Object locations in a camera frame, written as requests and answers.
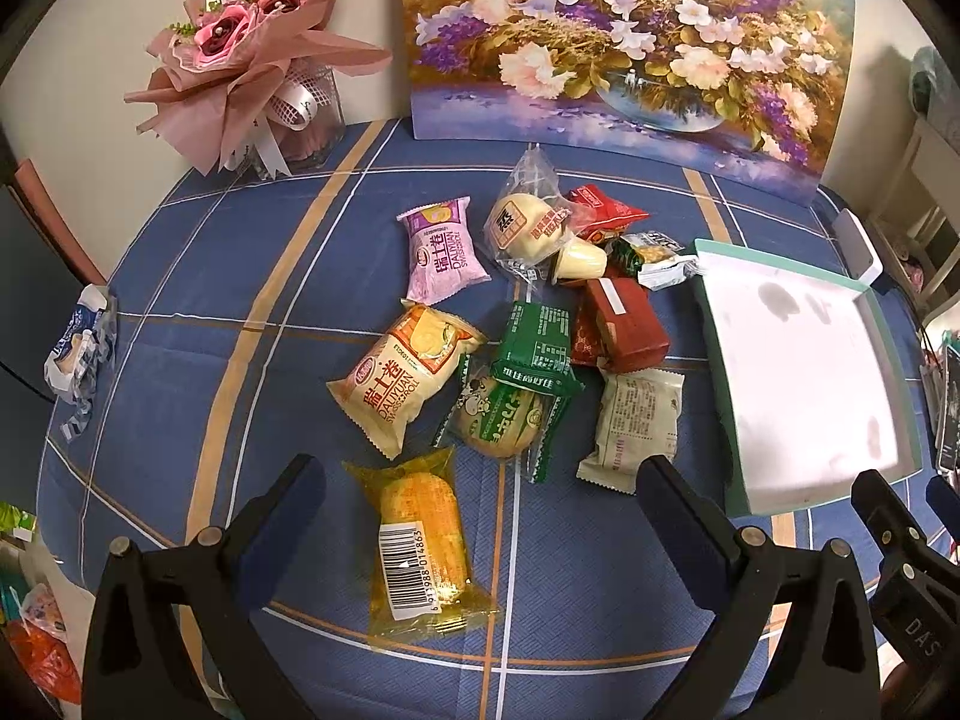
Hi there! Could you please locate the dark green snack packet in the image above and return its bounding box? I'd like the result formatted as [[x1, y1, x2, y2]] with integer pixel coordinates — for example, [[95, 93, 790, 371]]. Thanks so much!
[[490, 301, 583, 398]]

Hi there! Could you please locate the teal white shallow box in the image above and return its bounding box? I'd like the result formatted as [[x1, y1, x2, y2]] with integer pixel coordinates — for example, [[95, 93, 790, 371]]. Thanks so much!
[[692, 239, 923, 517]]

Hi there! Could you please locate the crumpled blue white wrapper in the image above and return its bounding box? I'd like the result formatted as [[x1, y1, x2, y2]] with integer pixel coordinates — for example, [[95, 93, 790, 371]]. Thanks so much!
[[44, 283, 117, 442]]

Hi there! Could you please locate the orange plastic bag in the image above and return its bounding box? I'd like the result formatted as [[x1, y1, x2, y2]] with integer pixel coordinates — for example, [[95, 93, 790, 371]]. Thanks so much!
[[2, 575, 82, 706]]

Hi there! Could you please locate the pale beige snack packet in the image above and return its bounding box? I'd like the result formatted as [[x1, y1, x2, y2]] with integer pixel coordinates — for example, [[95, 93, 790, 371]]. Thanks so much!
[[576, 369, 685, 494]]

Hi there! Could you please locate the red triangular snack packet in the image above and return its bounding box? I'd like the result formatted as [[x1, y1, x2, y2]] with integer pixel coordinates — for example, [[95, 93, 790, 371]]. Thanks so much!
[[566, 184, 649, 244]]

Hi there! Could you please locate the white green cracker packet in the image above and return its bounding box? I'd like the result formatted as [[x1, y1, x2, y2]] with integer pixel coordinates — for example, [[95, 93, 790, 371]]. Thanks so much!
[[605, 231, 700, 291]]

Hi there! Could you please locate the yellow cake snack packet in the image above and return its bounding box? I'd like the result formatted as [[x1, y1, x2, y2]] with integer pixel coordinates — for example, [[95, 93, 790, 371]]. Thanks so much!
[[345, 447, 496, 644]]

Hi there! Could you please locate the purple roll snack packet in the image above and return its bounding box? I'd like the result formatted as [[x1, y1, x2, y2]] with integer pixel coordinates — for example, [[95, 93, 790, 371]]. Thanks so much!
[[395, 195, 490, 305]]

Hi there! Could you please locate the white wooden shelf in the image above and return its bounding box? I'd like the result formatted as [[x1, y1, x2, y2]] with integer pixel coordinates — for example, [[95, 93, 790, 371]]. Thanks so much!
[[866, 117, 958, 320]]

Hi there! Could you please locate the yellow jelly cup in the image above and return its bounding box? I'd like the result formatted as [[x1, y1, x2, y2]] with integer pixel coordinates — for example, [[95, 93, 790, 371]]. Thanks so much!
[[551, 238, 607, 283]]

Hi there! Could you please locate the cream yellow roll snack packet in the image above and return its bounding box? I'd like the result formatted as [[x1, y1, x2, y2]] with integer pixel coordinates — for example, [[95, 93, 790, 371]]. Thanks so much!
[[327, 299, 487, 460]]

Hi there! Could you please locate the floral still life painting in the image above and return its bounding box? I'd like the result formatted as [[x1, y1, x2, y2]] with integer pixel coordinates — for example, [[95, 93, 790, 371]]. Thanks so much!
[[402, 0, 856, 199]]

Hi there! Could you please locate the pink paper flower bouquet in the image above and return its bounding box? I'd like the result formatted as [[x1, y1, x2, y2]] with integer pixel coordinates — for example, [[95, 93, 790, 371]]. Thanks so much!
[[124, 0, 391, 174]]

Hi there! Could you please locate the white rectangular device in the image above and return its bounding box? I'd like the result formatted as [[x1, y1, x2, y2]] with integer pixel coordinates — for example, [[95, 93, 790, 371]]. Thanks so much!
[[832, 208, 884, 286]]

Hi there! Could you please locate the clear bag white bun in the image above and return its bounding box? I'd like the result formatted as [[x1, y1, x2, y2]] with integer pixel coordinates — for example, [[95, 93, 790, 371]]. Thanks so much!
[[483, 145, 574, 284]]

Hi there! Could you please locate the long red patterned packet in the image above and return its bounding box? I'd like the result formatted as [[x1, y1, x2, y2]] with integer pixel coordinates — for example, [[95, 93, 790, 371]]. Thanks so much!
[[571, 277, 670, 374]]

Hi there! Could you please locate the green clear mung cake packet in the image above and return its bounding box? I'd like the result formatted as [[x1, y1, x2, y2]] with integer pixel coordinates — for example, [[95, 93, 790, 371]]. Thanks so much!
[[433, 356, 569, 484]]

